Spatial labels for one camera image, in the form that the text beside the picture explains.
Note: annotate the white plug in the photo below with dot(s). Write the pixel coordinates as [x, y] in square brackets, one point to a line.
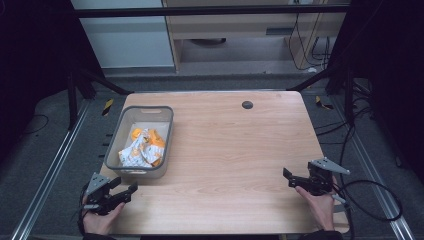
[312, 70]

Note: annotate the black curtain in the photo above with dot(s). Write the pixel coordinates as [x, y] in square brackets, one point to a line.
[393, 66]
[33, 50]

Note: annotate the black table grommet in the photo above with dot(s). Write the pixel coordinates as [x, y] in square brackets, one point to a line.
[247, 105]

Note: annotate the crumpled orange white wrapper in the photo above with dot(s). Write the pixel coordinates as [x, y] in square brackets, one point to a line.
[141, 150]

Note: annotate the light wooden desk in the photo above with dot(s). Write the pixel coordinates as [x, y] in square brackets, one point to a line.
[233, 28]

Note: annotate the white cabinet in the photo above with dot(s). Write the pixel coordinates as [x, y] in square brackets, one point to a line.
[126, 43]

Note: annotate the person's right hand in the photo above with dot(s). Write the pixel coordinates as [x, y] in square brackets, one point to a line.
[321, 210]

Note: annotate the black horizontal frame bar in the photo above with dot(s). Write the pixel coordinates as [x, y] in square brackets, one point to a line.
[200, 11]

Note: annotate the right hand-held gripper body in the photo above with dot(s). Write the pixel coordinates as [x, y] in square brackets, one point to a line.
[318, 181]

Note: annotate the person's left hand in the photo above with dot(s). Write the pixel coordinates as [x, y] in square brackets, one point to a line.
[98, 223]

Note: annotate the aluminium floor rail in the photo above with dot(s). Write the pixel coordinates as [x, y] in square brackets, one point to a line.
[50, 173]
[373, 173]

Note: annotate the yellow black tape strip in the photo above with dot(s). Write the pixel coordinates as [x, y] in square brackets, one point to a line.
[321, 103]
[107, 106]

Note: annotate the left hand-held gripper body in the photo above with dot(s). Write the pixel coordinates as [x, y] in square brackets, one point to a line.
[98, 191]

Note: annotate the grey plastic bin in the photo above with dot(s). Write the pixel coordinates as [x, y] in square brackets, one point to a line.
[124, 125]

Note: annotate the black metal stand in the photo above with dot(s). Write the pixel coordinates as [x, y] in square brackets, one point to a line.
[72, 100]
[349, 100]

